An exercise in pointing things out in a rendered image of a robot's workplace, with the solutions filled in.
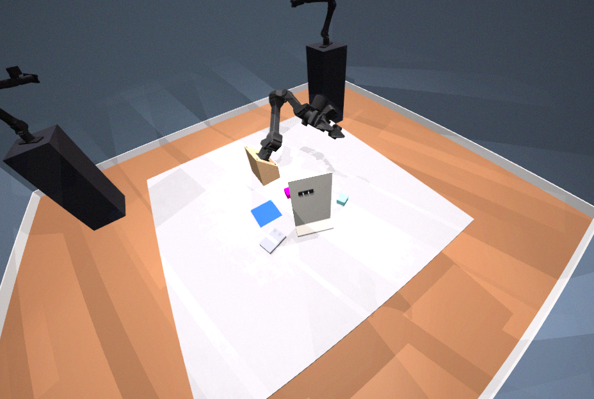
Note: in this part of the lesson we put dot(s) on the blue square mat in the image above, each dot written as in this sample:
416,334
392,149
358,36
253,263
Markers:
266,213

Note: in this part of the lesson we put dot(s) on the small teal block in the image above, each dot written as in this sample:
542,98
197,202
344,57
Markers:
342,199

